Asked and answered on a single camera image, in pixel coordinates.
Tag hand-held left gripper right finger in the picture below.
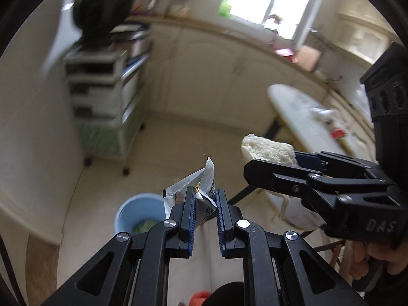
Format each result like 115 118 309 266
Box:
215 189 368 306

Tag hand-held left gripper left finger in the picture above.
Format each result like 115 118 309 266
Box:
41 186 196 306

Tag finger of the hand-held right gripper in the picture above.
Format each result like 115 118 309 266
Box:
296 151 393 183
244 159 400 220

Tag white bread piece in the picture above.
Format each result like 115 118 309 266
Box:
240 134 300 166

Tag silver foil wrapper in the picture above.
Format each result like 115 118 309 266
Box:
162 155 217 230

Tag blue plastic bin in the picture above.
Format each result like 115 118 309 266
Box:
115 193 169 235

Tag person's right hand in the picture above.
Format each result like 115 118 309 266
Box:
348 240 371 277

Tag round white marble table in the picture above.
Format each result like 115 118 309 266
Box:
228 84 377 262

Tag person's dark pant leg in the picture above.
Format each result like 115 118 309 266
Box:
204 282 246 306

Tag cream upper kitchen cabinets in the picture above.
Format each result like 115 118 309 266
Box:
335 6 392 67

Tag orange slipper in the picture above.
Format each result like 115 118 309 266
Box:
188 290 211 306

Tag wooden chair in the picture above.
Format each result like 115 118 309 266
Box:
319 240 346 263

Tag wooden cutting board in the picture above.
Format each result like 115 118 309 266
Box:
298 45 321 71

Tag red plastic basin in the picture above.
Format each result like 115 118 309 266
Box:
274 48 298 62

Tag white framed window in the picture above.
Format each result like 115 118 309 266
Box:
223 0 319 42

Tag white storage cart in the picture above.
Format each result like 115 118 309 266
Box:
64 46 152 176

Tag beige kitchen countertop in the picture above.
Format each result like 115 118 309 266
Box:
127 14 373 128

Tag green plastic bottle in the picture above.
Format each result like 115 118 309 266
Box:
218 0 233 18

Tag large glass jar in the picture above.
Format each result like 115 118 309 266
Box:
170 0 190 18

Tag black rice cooker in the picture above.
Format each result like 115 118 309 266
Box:
73 0 150 47

